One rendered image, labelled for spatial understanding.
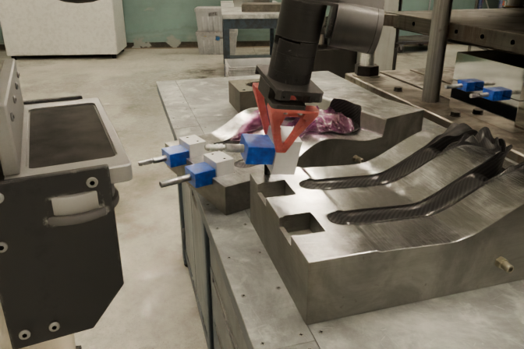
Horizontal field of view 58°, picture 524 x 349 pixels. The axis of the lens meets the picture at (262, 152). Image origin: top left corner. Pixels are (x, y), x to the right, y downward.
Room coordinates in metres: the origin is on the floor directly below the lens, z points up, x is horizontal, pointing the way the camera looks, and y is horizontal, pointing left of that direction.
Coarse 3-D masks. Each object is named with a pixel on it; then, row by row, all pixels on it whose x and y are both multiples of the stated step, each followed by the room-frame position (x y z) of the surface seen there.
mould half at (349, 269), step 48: (336, 192) 0.63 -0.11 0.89; (384, 192) 0.64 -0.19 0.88; (432, 192) 0.62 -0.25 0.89; (480, 192) 0.58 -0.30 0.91; (336, 240) 0.50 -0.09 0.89; (384, 240) 0.50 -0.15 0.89; (432, 240) 0.51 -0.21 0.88; (480, 240) 0.51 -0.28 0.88; (288, 288) 0.51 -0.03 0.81; (336, 288) 0.46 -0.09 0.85; (384, 288) 0.48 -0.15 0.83; (432, 288) 0.50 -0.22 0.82
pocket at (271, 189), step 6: (282, 180) 0.67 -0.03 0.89; (258, 186) 0.66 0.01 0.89; (264, 186) 0.66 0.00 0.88; (270, 186) 0.66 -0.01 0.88; (276, 186) 0.67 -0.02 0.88; (282, 186) 0.67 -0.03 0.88; (288, 186) 0.66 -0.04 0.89; (258, 192) 0.66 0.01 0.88; (264, 192) 0.66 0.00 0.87; (270, 192) 0.66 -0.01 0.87; (276, 192) 0.67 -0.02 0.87; (282, 192) 0.67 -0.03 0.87; (288, 192) 0.65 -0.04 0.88; (294, 192) 0.63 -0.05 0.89; (264, 198) 0.64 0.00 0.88; (264, 204) 0.62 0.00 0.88
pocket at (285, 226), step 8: (288, 216) 0.56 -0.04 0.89; (296, 216) 0.56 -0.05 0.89; (304, 216) 0.57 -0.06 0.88; (312, 216) 0.56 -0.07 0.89; (280, 224) 0.55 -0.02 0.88; (288, 224) 0.56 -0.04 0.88; (296, 224) 0.56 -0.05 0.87; (304, 224) 0.57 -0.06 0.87; (312, 224) 0.56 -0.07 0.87; (288, 232) 0.56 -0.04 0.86; (296, 232) 0.56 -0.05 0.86; (304, 232) 0.56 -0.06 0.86; (312, 232) 0.56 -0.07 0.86; (288, 240) 0.52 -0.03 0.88
